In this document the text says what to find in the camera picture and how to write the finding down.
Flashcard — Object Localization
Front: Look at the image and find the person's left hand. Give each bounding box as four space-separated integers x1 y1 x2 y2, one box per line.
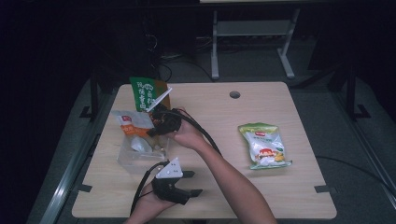
124 183 177 224

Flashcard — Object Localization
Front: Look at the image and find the bundle of dark floor cables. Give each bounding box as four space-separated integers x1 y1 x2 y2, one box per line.
145 33 216 84

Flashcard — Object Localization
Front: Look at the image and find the black floor cable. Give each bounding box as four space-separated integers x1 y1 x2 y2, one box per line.
316 155 396 198

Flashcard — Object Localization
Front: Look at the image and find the person's right hand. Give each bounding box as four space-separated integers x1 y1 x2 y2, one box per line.
164 106 208 150

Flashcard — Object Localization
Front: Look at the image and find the white metal stand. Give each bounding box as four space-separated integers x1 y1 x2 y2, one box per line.
210 8 302 80

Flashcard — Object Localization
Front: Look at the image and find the white and green snack packet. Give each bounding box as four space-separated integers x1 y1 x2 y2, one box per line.
237 122 293 171

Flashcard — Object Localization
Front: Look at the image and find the white and orange snack packet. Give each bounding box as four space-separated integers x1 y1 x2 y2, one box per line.
110 110 157 153

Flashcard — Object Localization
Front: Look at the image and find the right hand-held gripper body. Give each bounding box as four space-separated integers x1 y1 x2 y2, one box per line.
146 87 183 135

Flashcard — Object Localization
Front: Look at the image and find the right hand-held gripper cable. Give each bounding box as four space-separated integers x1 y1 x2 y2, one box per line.
172 107 222 157

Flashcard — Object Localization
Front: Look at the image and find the hand-held gripper cable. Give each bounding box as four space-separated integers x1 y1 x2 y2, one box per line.
172 107 222 157
130 160 171 217

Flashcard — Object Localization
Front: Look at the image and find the black stand leg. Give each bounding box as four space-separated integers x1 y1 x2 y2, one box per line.
78 68 101 121
345 64 372 121

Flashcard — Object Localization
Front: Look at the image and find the clear plastic container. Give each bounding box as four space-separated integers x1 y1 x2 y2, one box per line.
117 124 172 175

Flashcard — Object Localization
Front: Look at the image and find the left hand-held gripper cable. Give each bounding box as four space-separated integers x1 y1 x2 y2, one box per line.
130 160 171 217

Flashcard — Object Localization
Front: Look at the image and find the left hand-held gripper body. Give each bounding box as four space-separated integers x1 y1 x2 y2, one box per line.
151 157 191 205

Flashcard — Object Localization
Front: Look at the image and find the green and red sausage packet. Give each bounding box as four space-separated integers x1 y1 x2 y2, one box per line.
129 77 172 113

